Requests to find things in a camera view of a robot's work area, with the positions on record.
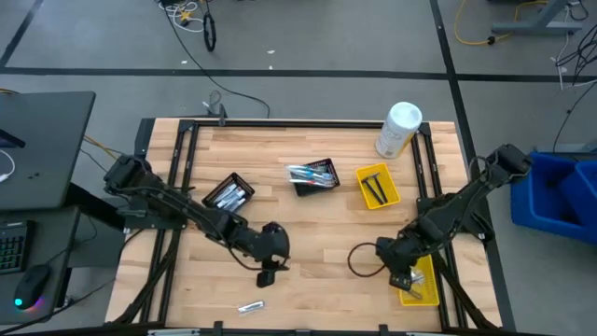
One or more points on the dark lower desk surface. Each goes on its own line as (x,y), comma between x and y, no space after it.
(51,242)

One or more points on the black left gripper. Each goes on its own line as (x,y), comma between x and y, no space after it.
(266,240)

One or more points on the green toothbrush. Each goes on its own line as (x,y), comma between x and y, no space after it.
(312,184)

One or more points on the black slotted plastic basket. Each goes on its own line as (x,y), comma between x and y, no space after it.
(310,190)
(235,179)

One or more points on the black computer mouse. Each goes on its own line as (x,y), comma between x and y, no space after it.
(31,284)

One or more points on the blue plastic bin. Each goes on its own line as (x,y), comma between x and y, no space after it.
(583,186)
(545,205)

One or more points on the dark flat device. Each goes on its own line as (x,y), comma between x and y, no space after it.
(9,139)

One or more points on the white toothpaste tube red end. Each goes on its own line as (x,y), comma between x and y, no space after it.
(231,197)

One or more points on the clear wrapped green packet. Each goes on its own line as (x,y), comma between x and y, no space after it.
(251,306)

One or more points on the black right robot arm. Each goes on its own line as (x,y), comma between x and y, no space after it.
(457,210)

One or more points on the silver foil packet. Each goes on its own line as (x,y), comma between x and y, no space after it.
(417,278)
(415,294)

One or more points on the yellow slotted plastic basket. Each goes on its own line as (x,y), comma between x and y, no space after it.
(368,198)
(429,289)

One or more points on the small white toothpaste tube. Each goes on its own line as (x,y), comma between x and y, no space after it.
(225,191)

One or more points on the black desk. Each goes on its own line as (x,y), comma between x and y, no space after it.
(46,149)

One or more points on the grey table leg base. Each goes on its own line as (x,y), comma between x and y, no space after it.
(536,27)

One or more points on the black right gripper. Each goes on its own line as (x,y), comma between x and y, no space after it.
(396,254)

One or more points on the white blue toothpaste tube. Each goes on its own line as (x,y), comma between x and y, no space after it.
(238,204)

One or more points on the white wipes canister yellow label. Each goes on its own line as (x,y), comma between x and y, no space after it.
(398,130)

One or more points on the black keyboard blue backlight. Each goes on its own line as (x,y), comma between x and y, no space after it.
(11,247)

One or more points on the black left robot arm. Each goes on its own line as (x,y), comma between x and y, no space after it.
(177,205)

